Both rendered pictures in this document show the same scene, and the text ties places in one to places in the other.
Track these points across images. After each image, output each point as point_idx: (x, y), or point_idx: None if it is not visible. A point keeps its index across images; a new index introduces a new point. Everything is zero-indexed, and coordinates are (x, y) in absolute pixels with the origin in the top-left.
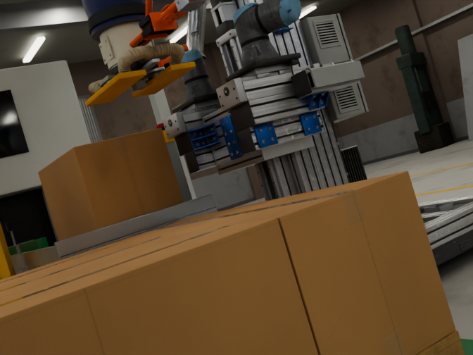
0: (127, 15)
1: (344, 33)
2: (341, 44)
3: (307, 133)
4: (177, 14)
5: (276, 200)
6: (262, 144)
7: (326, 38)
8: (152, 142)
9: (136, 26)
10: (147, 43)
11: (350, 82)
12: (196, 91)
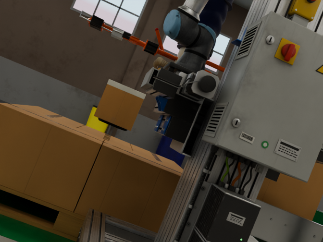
0: (178, 43)
1: (259, 38)
2: (247, 54)
3: (160, 131)
4: (130, 41)
5: (85, 137)
6: (155, 127)
7: (244, 47)
8: None
9: (180, 49)
10: (171, 58)
11: (151, 89)
12: None
